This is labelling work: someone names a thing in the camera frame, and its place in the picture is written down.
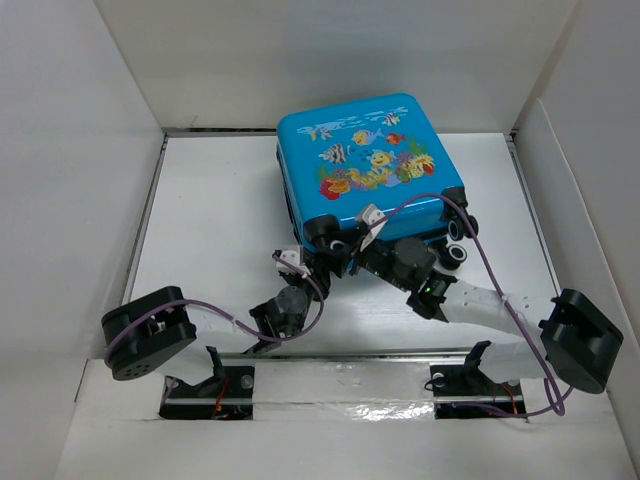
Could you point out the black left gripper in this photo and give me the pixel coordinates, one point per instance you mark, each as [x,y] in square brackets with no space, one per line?
[318,272]

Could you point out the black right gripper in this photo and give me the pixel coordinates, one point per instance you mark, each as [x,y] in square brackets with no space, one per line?
[358,255]

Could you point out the blue hard-shell suitcase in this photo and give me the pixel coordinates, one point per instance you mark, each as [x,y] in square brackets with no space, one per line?
[336,160]

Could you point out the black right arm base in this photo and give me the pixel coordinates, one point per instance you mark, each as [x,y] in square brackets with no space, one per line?
[458,395]

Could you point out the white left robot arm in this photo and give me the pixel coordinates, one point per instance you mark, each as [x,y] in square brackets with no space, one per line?
[145,334]

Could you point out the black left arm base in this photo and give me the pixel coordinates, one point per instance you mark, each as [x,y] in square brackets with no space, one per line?
[226,395]

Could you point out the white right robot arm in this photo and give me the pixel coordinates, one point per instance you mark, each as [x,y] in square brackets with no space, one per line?
[567,335]

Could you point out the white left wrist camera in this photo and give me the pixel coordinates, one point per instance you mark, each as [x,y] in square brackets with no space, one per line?
[290,260]

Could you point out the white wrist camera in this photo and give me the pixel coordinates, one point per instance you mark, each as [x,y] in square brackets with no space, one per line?
[290,260]
[373,221]

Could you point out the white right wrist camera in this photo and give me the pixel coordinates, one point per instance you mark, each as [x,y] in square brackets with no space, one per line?
[373,221]

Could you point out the aluminium mounting rail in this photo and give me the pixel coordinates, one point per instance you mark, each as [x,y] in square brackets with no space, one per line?
[312,356]

